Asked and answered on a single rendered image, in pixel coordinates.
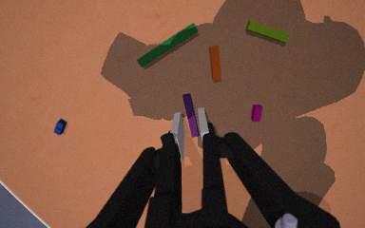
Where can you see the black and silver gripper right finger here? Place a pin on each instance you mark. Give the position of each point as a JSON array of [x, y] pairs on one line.
[[279, 204]]

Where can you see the dark purple rod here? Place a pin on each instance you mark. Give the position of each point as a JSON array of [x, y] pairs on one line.
[[190, 114]]

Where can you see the small blue cube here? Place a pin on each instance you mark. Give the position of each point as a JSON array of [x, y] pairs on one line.
[[61, 124], [58, 131]]

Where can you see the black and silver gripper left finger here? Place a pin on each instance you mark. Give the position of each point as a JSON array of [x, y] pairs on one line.
[[127, 203]]

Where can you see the short magenta rod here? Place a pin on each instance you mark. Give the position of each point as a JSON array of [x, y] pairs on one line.
[[256, 112]]

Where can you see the orange rod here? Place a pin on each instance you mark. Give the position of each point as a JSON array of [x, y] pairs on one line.
[[215, 62]]

